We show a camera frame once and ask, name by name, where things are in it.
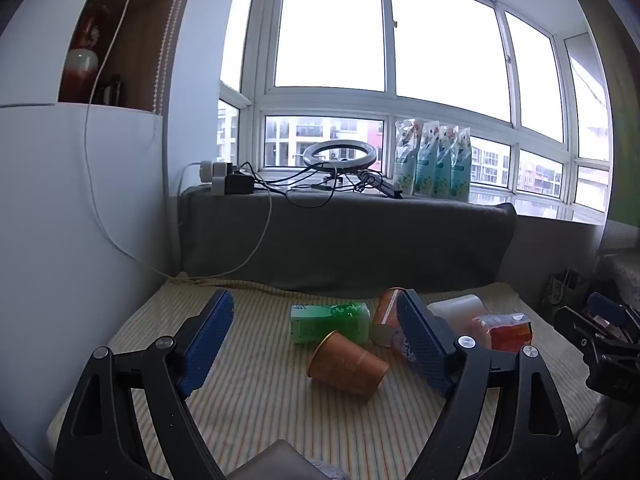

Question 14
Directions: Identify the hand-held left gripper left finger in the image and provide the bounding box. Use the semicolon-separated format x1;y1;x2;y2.
52;288;236;480

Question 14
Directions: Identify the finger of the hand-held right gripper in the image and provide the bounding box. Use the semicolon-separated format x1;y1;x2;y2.
587;292;640;343
553;306;603;363

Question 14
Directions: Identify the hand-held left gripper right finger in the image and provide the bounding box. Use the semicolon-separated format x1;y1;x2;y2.
396;288;582;480

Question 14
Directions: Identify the brown paper cup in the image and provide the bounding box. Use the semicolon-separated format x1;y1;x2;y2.
306;330;391;402

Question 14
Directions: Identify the white plastic cup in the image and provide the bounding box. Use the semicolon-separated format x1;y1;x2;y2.
426;293;487;337

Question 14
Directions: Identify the orange paper cup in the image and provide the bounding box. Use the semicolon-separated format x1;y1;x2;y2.
371;287;407;349

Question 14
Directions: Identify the pink printed packet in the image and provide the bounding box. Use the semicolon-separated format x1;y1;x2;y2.
391;329;418;367

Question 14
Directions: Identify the white lace cloth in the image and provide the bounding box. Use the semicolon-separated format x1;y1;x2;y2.
598;246;640;307

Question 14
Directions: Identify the orange snack packet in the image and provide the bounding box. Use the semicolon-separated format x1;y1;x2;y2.
469;312;534;354

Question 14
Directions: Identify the green tissue packet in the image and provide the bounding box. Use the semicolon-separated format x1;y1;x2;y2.
289;300;372;345

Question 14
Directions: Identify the grey cloth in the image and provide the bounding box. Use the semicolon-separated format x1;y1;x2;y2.
179;184;518;297

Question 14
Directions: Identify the grey flat object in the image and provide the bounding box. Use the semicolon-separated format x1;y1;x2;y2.
224;439;313;480

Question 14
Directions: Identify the black power adapter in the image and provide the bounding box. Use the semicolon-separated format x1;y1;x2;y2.
227;172;256;195

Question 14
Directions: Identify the white power strip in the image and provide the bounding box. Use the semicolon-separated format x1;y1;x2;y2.
199;160;235;182

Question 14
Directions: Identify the floral refill pouch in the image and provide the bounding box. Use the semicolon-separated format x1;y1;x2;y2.
450;127;474;203
393;118;426;197
434;124;461;200
414;121;442;198

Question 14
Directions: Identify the dark object on shelf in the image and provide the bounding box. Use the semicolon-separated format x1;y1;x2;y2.
95;74;124;107

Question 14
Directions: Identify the red and white vase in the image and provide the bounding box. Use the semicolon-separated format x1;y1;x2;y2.
60;5;110;105

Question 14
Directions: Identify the wooden shelf niche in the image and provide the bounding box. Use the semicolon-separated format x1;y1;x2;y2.
57;0;182;113

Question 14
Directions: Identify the white bag with handles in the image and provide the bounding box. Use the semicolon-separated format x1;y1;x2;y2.
542;269;592;317

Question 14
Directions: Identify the black ring light stand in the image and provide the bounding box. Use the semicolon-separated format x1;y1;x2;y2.
320;169;404;200

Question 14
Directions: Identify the black cable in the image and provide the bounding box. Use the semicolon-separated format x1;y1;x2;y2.
239;161;381;209

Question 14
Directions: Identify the white cable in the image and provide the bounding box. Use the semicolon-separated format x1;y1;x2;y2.
83;0;273;281

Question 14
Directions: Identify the white window frame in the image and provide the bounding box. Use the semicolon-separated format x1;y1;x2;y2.
218;0;613;225

